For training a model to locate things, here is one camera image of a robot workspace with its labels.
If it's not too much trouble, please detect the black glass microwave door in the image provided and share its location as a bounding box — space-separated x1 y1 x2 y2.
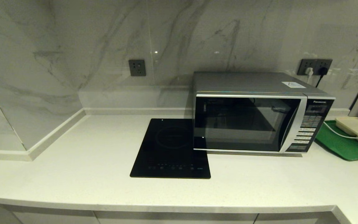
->
194 94 307 153

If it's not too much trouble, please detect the silver Panasonic microwave oven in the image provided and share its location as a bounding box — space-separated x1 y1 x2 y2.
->
193 72 336 153

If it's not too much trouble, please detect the white paper sheet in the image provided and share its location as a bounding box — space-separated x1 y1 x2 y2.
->
281 81 306 88

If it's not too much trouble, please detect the black induction cooktop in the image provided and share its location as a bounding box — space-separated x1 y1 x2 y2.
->
130 118 211 179

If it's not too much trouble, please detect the grey cabinet door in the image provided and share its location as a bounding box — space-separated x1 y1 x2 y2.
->
254 212 344 224

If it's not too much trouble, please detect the green plastic tray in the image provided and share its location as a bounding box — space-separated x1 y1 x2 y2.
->
315 120 358 161

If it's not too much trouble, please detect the beige lidded container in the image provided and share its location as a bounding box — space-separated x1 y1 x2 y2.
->
335 117 358 148

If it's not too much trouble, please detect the grey single wall socket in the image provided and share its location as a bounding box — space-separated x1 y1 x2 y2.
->
129 60 146 77

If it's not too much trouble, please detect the grey double wall socket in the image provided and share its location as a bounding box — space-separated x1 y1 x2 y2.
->
297 59 333 76

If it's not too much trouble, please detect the white power cord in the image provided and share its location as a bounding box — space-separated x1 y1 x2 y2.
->
323 121 358 155

